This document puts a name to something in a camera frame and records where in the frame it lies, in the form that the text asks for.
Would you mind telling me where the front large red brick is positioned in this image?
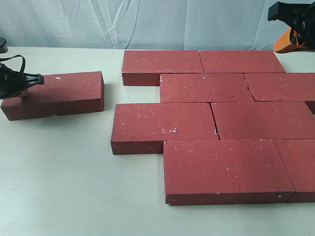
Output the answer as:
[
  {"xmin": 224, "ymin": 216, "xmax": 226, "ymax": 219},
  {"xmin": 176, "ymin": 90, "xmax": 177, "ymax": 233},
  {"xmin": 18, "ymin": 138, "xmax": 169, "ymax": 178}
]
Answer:
[{"xmin": 163, "ymin": 140, "xmax": 296, "ymax": 206}]

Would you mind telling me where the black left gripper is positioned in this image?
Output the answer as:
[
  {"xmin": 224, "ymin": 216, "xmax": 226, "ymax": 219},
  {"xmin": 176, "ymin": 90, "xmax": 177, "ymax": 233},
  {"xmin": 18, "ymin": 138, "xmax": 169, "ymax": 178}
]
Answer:
[{"xmin": 0, "ymin": 63, "xmax": 44, "ymax": 99}]

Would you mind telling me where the red brick with white scuffs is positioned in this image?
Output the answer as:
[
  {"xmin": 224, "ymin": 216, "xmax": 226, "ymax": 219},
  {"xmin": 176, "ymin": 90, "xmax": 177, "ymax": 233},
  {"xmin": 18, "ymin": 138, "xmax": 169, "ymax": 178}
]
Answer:
[{"xmin": 111, "ymin": 103, "xmax": 219, "ymax": 155}]

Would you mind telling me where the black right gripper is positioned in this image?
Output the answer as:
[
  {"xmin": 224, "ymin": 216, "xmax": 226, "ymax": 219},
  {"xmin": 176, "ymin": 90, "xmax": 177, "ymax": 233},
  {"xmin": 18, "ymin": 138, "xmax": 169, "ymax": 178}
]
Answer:
[{"xmin": 268, "ymin": 1, "xmax": 315, "ymax": 53}]

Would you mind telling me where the white backdrop sheet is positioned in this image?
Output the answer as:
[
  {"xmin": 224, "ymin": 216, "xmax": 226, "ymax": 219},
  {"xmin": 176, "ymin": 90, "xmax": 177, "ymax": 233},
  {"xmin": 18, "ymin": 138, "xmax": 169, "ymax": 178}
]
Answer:
[{"xmin": 0, "ymin": 0, "xmax": 315, "ymax": 52}]

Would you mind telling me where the black round object far left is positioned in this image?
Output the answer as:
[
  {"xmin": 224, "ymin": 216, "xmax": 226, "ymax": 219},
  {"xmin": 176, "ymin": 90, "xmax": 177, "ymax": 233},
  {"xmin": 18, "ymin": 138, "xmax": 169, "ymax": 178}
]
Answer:
[{"xmin": 0, "ymin": 37, "xmax": 8, "ymax": 54}]

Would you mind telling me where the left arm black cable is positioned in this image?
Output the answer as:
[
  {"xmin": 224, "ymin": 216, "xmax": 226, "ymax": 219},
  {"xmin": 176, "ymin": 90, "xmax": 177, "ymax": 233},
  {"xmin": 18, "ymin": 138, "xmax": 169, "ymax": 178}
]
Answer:
[{"xmin": 0, "ymin": 55, "xmax": 27, "ymax": 74}]

